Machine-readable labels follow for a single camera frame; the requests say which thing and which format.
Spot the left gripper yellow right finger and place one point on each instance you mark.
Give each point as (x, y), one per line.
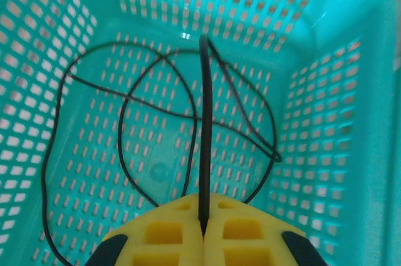
(244, 234)

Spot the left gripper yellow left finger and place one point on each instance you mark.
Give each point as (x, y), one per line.
(163, 234)

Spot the teal perforated plastic basket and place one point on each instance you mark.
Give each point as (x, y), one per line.
(313, 12)

